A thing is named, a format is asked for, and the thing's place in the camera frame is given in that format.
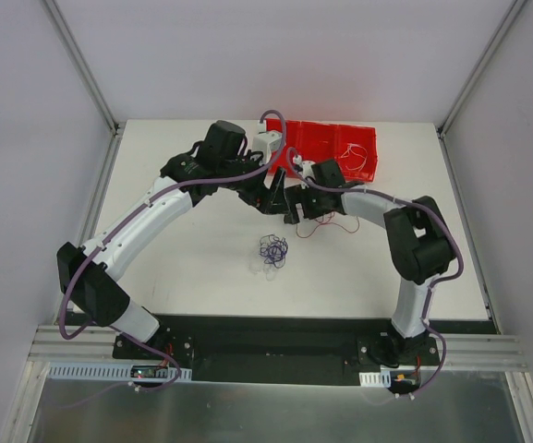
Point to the white cable duct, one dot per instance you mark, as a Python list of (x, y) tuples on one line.
[(117, 372), (381, 379)]

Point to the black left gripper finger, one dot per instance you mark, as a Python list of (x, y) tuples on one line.
[(277, 186), (277, 206)]

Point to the left aluminium frame post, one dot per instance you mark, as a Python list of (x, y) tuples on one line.
[(79, 62)]

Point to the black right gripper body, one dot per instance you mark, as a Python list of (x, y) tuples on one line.
[(300, 201)]

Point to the right white cable duct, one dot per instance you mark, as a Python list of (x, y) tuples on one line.
[(381, 379)]

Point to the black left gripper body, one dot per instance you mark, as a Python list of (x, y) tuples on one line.
[(257, 195)]

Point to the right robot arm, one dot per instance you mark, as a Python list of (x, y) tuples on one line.
[(422, 248)]

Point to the right aluminium frame post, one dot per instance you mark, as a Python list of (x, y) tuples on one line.
[(512, 14)]

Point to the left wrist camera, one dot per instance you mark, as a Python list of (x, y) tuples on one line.
[(266, 142)]

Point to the left white cable duct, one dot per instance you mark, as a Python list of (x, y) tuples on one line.
[(117, 372)]

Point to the red three-compartment bin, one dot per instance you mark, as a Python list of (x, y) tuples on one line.
[(352, 147)]

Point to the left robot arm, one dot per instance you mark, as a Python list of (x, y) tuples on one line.
[(225, 158)]

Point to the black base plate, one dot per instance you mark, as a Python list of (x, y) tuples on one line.
[(283, 350)]

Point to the aluminium frame post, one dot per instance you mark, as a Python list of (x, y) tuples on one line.
[(512, 14), (79, 62)]

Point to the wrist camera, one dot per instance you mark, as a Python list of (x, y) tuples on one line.
[(266, 142), (304, 166)]

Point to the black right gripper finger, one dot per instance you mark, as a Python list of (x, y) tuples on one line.
[(297, 193), (294, 216)]

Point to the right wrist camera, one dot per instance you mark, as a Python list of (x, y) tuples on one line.
[(304, 166)]

